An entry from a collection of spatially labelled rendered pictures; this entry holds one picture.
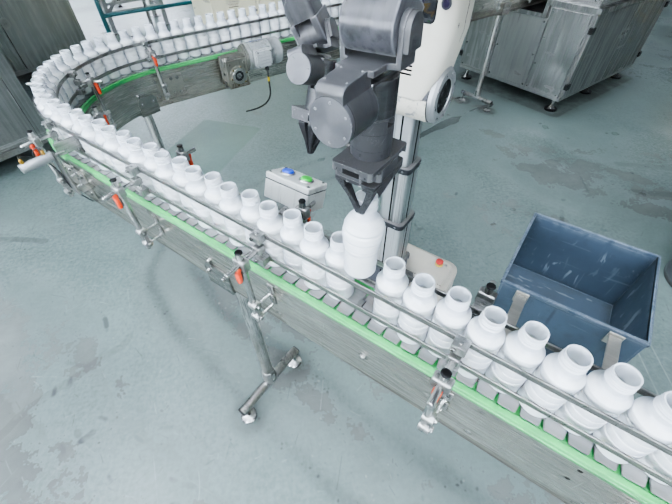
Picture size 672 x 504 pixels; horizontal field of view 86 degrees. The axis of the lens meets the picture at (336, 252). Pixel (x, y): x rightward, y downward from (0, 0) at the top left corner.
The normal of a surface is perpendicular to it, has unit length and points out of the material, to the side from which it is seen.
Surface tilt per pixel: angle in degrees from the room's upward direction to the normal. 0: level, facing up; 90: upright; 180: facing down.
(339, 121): 90
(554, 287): 0
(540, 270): 90
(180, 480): 0
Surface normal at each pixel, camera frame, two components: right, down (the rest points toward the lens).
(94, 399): -0.01, -0.70
